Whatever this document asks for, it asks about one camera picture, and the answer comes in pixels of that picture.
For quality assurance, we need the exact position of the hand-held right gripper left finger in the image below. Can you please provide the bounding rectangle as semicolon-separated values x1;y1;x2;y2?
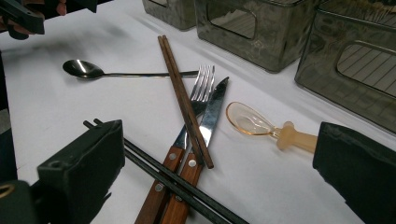
36;119;126;224

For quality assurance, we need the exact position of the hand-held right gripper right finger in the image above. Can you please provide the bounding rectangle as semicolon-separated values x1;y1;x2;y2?
312;121;396;224

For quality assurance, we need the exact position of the metal spoon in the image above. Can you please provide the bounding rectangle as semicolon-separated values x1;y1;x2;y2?
62;59;200;80

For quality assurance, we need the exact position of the black chopstick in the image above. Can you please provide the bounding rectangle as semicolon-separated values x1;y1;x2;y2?
92;118;250;224
82;120;232;224

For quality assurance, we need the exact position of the brown wooden chopstick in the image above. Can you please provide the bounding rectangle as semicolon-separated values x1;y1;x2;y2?
157;35;207;167
162;35;215;170

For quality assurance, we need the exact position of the wooden-handled metal fork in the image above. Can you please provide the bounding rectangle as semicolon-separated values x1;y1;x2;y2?
134;64;217;224

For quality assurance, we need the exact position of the wooden-handled metal knife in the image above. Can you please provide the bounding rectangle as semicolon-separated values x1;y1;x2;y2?
160;76;231;224

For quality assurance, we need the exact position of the grey transparent plastic bin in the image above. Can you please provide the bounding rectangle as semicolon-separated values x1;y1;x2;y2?
193;0;322;74
142;0;198;32
294;0;396;135

